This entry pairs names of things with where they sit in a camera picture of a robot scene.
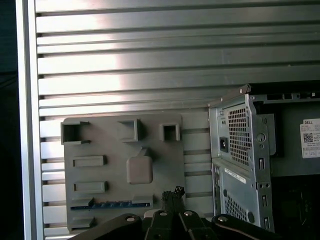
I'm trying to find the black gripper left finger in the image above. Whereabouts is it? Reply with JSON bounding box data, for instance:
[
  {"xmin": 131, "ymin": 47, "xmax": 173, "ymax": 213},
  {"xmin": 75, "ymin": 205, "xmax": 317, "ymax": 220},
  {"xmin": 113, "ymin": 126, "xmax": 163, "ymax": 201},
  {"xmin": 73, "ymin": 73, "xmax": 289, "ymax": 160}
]
[{"xmin": 66, "ymin": 191, "xmax": 180, "ymax": 240}]

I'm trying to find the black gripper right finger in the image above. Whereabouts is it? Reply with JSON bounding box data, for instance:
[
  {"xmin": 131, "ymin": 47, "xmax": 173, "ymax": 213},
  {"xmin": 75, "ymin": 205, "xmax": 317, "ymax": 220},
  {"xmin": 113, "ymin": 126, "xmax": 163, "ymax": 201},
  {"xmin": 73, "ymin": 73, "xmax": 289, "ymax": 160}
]
[{"xmin": 172, "ymin": 186, "xmax": 283, "ymax": 240}]

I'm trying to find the blue RAM stick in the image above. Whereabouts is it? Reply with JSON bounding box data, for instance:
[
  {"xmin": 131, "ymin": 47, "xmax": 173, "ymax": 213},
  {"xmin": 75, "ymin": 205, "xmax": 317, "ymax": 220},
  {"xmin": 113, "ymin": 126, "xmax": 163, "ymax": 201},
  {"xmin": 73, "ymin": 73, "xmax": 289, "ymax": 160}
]
[{"xmin": 70, "ymin": 197, "xmax": 154, "ymax": 211}]

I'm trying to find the black open PC case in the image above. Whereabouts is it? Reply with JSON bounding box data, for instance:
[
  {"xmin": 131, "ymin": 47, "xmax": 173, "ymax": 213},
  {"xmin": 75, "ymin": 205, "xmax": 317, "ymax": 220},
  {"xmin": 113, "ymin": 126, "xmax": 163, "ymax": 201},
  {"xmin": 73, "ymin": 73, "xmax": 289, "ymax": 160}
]
[{"xmin": 207, "ymin": 83, "xmax": 320, "ymax": 240}]

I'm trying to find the grey parts rack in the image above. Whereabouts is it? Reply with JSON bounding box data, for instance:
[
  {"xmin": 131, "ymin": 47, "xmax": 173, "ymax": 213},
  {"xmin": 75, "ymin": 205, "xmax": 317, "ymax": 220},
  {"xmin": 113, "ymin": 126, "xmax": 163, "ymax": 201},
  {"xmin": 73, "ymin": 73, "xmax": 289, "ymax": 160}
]
[{"xmin": 60, "ymin": 113, "xmax": 186, "ymax": 233}]

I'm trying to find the grey power supply unit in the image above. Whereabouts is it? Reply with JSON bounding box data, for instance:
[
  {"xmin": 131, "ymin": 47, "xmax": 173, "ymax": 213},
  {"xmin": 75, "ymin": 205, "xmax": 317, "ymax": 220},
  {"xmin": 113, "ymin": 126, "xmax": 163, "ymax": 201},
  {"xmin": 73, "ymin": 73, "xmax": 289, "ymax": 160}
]
[{"xmin": 269, "ymin": 103, "xmax": 320, "ymax": 177}]

